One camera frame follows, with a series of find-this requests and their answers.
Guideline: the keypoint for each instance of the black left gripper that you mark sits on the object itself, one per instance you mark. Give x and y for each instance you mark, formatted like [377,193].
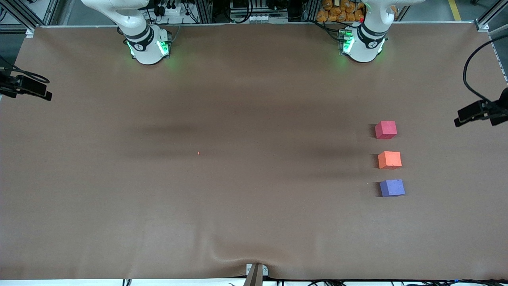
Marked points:
[499,111]

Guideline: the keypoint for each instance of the orange foam block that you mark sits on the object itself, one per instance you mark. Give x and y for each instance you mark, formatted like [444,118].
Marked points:
[389,159]

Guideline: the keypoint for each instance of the brown table cover cloth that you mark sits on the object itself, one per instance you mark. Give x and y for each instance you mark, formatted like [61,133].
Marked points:
[254,99]

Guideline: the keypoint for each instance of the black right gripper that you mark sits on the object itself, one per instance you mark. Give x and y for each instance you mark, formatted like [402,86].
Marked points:
[8,86]

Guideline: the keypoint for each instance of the red foam block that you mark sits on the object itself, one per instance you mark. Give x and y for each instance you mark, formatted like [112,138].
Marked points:
[385,130]

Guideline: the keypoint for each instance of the orange packet pile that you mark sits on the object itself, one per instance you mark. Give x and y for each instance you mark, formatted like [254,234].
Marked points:
[337,12]

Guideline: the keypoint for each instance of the purple foam block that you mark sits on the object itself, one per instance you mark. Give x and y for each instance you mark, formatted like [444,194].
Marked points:
[392,188]

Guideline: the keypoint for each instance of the aluminium frame post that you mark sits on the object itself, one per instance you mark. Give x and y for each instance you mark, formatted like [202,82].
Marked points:
[22,18]
[486,22]

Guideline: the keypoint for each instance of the white power strip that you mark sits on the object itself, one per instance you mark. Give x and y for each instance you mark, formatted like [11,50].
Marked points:
[170,9]

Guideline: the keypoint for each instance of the white terminal strip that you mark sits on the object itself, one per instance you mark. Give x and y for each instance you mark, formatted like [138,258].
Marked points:
[258,18]

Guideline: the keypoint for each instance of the metal camera post bracket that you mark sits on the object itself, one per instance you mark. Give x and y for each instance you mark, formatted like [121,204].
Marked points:
[256,274]

